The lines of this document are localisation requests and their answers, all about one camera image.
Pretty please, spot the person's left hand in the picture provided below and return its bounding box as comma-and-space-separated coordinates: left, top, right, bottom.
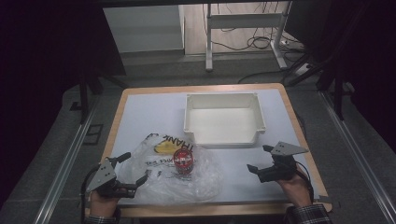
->
89, 188, 121, 218

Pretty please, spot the red can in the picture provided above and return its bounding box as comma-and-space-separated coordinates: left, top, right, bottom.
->
173, 147, 194, 175

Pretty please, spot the white plastic bin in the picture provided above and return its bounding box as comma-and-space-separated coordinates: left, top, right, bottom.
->
182, 91, 267, 149

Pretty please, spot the wooden table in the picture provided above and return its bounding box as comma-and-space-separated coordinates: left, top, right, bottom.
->
85, 82, 333, 218

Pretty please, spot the white table mat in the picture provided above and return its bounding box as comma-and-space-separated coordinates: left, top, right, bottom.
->
110, 88, 321, 207

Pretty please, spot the white power strip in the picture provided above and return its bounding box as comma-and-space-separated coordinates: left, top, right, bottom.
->
293, 63, 313, 77

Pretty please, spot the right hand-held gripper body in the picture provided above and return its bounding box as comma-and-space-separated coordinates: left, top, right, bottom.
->
257, 141, 310, 184

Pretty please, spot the white panel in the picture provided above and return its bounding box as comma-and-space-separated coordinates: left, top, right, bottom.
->
102, 4, 185, 54

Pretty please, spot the clear printed plastic bag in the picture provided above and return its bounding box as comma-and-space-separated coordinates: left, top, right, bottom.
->
118, 133, 224, 206

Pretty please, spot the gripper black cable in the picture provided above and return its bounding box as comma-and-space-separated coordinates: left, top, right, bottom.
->
79, 164, 103, 224
294, 161, 316, 203

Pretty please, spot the metal floor rail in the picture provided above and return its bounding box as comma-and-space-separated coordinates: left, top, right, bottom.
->
318, 90, 396, 224
32, 96, 101, 224

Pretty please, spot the black metal stand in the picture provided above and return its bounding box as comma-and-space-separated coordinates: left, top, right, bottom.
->
286, 52, 356, 121
69, 73, 130, 125

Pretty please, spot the white desk frame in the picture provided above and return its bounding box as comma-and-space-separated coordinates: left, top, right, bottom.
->
205, 2, 293, 73

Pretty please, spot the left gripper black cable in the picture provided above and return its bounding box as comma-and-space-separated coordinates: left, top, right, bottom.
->
79, 164, 103, 224

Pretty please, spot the person's right hand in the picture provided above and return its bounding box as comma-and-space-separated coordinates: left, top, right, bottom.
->
276, 169, 314, 208

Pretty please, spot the tangle of black floor cables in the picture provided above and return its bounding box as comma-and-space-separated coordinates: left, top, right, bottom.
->
214, 26, 307, 54

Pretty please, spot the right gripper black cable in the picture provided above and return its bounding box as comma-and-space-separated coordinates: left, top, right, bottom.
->
294, 161, 316, 203

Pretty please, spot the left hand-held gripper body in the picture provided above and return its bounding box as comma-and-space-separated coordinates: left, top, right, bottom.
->
85, 159, 137, 200

